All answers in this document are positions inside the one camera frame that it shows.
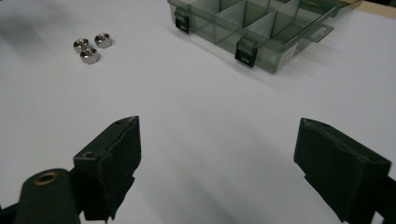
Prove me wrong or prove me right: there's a silver hex nut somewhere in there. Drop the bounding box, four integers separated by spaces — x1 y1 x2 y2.
73 37 92 54
93 33 114 49
79 47 101 65

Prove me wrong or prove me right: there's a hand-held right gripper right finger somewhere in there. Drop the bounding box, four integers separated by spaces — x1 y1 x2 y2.
293 117 392 224

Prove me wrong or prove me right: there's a clear compartment storage box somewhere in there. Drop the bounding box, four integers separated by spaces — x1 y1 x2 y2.
166 0 363 75

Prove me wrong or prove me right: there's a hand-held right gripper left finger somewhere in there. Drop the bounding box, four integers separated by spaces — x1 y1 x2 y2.
73 115 142 223

